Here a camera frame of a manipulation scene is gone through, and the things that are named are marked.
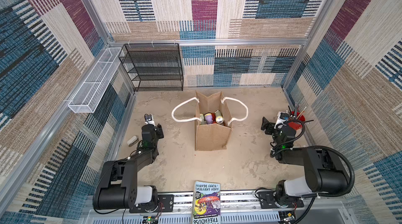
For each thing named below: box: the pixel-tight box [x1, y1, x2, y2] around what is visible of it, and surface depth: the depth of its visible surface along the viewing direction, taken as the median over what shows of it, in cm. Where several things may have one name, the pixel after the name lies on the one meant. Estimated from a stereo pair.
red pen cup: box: [287, 110, 306, 130], surface depth 93 cm
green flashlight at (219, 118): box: [214, 109, 225, 125], surface depth 91 cm
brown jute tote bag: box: [171, 91, 249, 151], surface depth 85 cm
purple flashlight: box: [204, 113, 214, 125], surface depth 98 cm
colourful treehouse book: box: [192, 180, 221, 224], surface depth 73 cm
